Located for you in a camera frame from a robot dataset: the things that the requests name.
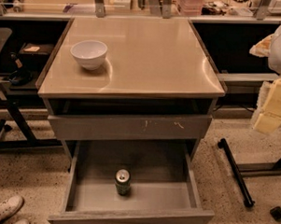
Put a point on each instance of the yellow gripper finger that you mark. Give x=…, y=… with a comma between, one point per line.
x=267, y=116

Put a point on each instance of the green soda can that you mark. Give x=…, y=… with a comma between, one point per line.
x=122, y=182

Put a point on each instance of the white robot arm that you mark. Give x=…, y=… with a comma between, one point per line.
x=270, y=47

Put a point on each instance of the grey drawer cabinet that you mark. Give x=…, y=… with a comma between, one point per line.
x=152, y=67

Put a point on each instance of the open middle drawer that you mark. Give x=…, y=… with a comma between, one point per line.
x=163, y=188

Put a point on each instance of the closed grey top drawer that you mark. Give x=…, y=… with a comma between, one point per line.
x=122, y=127

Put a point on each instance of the black floor stand bar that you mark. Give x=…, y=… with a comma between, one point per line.
x=248, y=202

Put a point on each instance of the black caster foot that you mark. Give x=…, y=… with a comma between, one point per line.
x=276, y=213

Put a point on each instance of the pink stacked box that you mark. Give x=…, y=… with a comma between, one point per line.
x=190, y=7

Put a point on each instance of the white ceramic bowl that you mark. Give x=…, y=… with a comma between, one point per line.
x=90, y=54

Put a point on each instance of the black box with label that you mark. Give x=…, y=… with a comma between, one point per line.
x=35, y=52

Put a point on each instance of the white shoe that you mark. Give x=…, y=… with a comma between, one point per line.
x=10, y=207
x=22, y=221

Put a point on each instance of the grey metal rail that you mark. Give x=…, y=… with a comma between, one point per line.
x=245, y=83

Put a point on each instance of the black table leg frame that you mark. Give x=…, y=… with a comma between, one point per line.
x=30, y=140

